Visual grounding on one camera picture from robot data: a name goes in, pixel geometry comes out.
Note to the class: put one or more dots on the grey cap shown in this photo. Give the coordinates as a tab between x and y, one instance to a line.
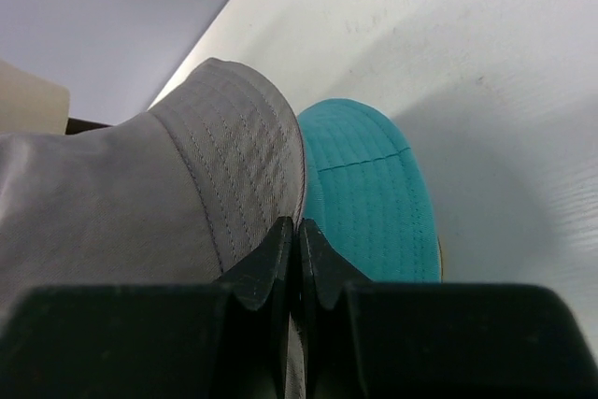
178	195

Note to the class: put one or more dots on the teal cap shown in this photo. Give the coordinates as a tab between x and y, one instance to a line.
365	191

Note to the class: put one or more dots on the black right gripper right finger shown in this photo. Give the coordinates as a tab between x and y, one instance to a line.
367	339

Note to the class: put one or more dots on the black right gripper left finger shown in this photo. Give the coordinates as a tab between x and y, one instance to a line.
225	339

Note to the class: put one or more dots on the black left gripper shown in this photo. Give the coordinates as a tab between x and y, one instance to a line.
76	126

